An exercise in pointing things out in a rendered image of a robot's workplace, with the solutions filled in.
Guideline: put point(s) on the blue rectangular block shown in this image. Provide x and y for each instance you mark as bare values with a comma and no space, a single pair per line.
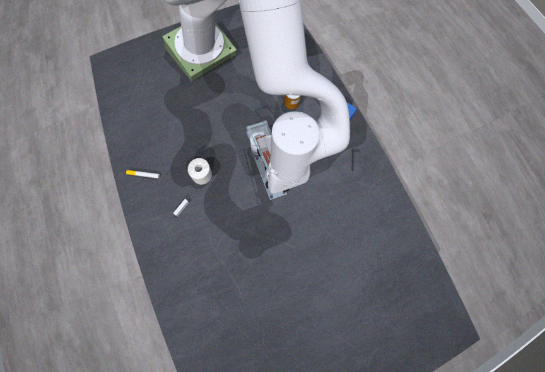
352,110

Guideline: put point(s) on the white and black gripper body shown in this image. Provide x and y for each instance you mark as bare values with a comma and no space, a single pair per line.
277,185

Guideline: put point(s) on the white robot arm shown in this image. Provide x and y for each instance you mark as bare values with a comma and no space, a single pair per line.
276,40

